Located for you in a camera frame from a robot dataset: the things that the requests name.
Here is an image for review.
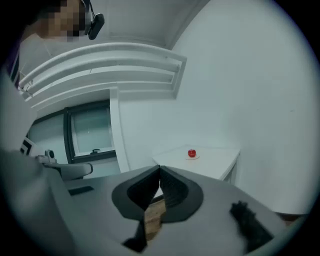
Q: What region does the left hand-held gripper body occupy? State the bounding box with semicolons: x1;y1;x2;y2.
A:
19;137;63;176

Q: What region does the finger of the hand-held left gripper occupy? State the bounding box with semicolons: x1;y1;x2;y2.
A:
58;161;94;181

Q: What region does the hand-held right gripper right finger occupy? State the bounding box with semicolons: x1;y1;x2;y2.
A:
159;165;204;224

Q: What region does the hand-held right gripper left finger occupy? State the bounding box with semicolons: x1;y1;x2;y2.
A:
111;164;161;252

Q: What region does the dark framed window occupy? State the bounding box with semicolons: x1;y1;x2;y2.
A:
26;99;118;166

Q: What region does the white square table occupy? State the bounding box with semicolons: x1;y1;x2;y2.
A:
151;143;241;185

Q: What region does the person's purple jacket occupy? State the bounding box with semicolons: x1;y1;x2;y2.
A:
3;44;22;90

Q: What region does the white window pelmet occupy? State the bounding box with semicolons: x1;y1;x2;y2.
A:
18;42;188;110

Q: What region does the person's head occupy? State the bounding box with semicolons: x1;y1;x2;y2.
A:
34;0;88;44

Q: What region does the black head camera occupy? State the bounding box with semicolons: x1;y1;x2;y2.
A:
83;0;106;41

